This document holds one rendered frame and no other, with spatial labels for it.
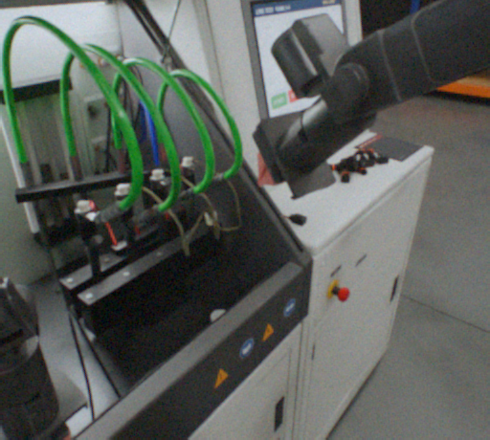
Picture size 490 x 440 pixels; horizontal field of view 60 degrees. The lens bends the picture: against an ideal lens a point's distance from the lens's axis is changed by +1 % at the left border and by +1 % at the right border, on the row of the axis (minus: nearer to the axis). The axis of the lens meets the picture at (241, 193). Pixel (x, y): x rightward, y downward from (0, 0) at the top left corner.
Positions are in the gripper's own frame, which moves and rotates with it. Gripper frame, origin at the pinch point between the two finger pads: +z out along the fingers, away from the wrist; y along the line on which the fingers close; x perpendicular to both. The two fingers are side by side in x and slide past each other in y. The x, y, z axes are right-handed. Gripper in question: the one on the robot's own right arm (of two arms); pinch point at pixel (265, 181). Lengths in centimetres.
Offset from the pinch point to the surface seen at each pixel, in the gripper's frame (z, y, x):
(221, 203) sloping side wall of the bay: 37.6, 7.0, -11.9
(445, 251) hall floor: 130, -44, -181
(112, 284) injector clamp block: 34.2, -1.4, 17.3
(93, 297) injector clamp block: 33.2, -2.5, 21.3
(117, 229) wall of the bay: 68, 16, 5
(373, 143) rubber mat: 46, 11, -76
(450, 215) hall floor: 144, -29, -219
